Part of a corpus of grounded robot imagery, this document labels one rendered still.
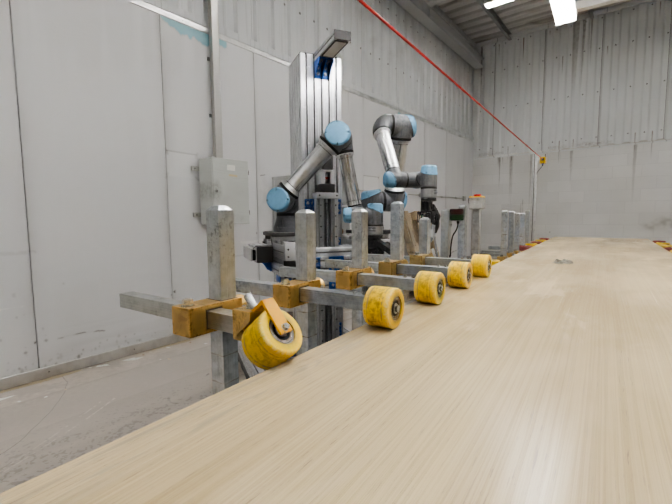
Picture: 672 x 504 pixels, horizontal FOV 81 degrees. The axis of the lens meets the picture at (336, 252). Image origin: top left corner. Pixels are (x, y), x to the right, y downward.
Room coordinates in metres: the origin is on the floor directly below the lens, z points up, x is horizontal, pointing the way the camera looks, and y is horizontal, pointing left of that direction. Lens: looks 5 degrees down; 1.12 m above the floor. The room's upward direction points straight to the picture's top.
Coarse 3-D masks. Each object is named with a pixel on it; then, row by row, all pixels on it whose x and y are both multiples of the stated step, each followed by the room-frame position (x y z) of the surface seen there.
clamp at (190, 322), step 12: (204, 300) 0.70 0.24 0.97; (216, 300) 0.70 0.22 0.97; (228, 300) 0.70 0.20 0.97; (240, 300) 0.73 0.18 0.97; (180, 312) 0.65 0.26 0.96; (192, 312) 0.64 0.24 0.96; (204, 312) 0.66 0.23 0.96; (180, 324) 0.65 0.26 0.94; (192, 324) 0.64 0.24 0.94; (204, 324) 0.66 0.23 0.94; (192, 336) 0.64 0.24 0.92
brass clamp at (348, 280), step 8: (336, 272) 1.07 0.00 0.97; (344, 272) 1.06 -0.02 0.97; (352, 272) 1.06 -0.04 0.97; (360, 272) 1.09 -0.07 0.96; (368, 272) 1.13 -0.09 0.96; (336, 280) 1.08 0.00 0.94; (344, 280) 1.06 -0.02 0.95; (352, 280) 1.06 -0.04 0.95; (336, 288) 1.08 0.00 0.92; (344, 288) 1.06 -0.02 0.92; (352, 288) 1.06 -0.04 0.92
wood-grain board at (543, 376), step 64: (512, 256) 2.06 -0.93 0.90; (576, 256) 2.03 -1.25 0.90; (640, 256) 2.00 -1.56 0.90; (448, 320) 0.81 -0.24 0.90; (512, 320) 0.81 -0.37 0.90; (576, 320) 0.80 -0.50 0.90; (640, 320) 0.80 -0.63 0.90; (256, 384) 0.50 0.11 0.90; (320, 384) 0.50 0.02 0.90; (384, 384) 0.50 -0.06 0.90; (448, 384) 0.50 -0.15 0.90; (512, 384) 0.50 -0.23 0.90; (576, 384) 0.49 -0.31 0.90; (640, 384) 0.49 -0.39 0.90; (128, 448) 0.36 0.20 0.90; (192, 448) 0.36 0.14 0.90; (256, 448) 0.36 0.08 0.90; (320, 448) 0.36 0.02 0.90; (384, 448) 0.36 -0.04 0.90; (448, 448) 0.36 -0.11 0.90; (512, 448) 0.35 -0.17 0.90; (576, 448) 0.35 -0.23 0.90; (640, 448) 0.35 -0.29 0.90
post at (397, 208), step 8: (392, 208) 1.34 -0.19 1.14; (400, 208) 1.32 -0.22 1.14; (392, 216) 1.33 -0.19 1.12; (400, 216) 1.32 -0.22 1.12; (392, 224) 1.34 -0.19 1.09; (400, 224) 1.32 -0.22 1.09; (392, 232) 1.34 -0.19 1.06; (400, 232) 1.32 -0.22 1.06; (392, 240) 1.33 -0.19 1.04; (400, 240) 1.33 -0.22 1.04; (392, 248) 1.33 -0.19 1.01; (400, 248) 1.33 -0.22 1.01; (392, 256) 1.33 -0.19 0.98; (400, 256) 1.33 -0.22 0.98
